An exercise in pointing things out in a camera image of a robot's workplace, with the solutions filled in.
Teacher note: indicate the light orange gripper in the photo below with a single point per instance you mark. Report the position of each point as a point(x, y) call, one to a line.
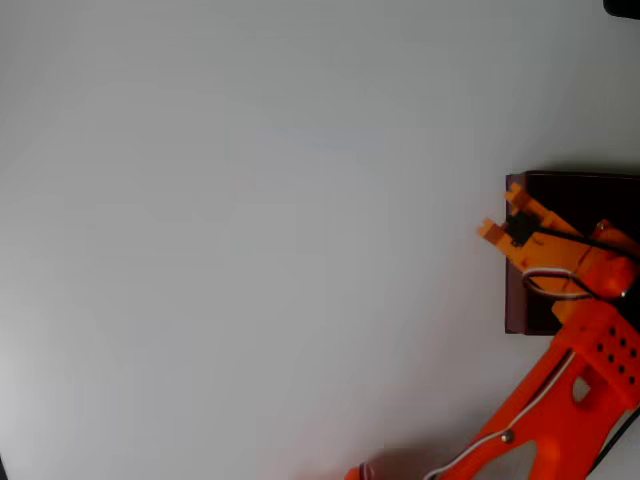
point(531, 242)

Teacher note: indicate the red-orange robot arm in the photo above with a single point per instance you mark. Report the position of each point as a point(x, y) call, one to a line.
point(550, 410)

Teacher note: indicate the dark red box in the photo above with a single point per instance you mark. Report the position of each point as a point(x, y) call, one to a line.
point(515, 310)

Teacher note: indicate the black object at corner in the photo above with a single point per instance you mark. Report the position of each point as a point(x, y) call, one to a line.
point(625, 7)

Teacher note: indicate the dark object at edge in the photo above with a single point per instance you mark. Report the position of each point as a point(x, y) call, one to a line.
point(2, 470)

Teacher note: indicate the small black camera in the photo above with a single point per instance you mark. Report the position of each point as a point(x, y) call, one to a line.
point(521, 231)

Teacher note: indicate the orange forked camera mount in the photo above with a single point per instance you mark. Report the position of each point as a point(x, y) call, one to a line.
point(500, 239)

